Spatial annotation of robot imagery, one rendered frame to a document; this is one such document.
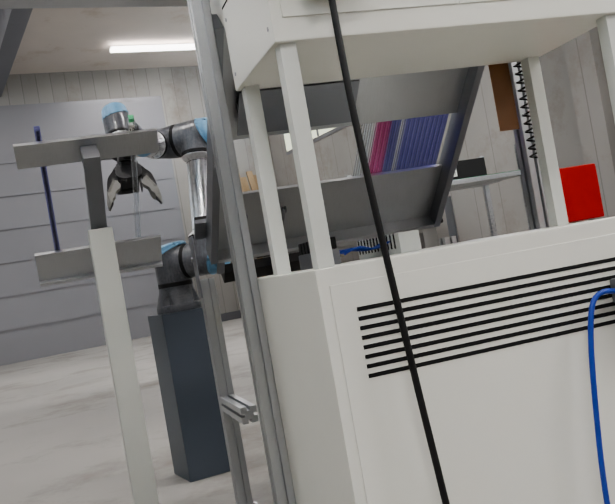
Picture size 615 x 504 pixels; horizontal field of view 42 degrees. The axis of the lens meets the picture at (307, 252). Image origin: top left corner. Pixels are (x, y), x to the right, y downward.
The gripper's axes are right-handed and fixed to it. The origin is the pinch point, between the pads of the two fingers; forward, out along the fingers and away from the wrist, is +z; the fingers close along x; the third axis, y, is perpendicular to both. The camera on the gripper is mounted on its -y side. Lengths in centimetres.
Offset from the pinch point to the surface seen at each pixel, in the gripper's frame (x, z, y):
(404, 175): -74, 9, -10
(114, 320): 11.1, 31.0, 3.3
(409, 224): -78, 16, 6
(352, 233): -59, 16, 7
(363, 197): -62, 10, -4
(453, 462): -35, 96, -57
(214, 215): -17.8, 12.7, -9.9
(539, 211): -88, 42, -38
